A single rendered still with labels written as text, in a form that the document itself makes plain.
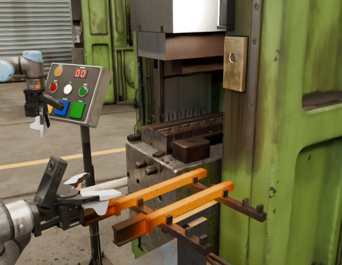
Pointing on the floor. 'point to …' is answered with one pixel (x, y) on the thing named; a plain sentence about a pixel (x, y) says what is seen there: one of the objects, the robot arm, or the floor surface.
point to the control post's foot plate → (98, 261)
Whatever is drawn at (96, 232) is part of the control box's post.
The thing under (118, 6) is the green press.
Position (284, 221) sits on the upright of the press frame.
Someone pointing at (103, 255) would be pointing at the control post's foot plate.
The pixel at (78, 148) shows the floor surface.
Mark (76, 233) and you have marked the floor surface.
